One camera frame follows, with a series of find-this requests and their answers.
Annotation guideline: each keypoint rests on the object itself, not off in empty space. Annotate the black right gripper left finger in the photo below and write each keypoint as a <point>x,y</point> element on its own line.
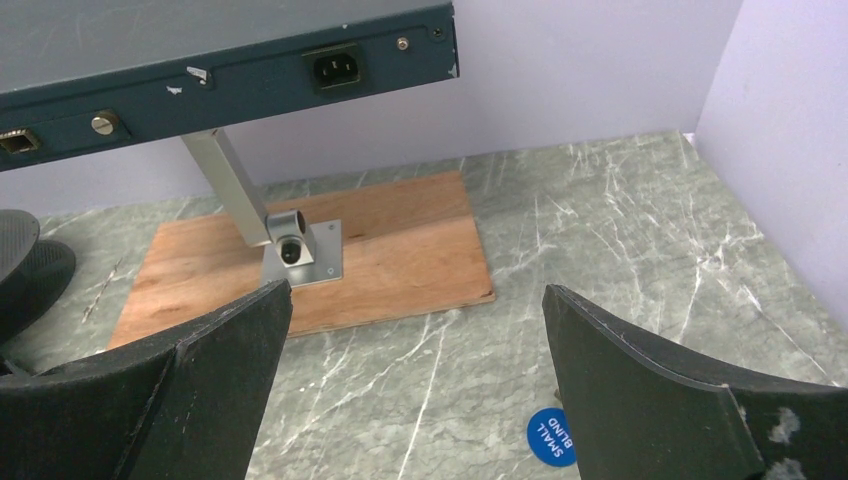
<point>184,403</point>

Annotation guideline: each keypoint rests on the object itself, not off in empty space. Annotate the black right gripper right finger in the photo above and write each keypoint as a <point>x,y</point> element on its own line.
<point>641,406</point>

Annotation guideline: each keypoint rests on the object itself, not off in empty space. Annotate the blue small blind button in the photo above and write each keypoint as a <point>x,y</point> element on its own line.
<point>549,438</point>

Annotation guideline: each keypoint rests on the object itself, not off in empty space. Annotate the black round speaker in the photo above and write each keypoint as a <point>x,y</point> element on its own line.
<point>35,272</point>

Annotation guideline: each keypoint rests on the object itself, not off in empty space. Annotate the wooden base board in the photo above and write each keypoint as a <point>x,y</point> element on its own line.
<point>410,248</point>

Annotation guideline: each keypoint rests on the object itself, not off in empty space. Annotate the dark teal rack device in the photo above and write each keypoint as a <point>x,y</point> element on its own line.
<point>82,77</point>

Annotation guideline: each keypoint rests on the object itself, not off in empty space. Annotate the metal stand post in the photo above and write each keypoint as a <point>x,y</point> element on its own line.
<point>294,249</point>

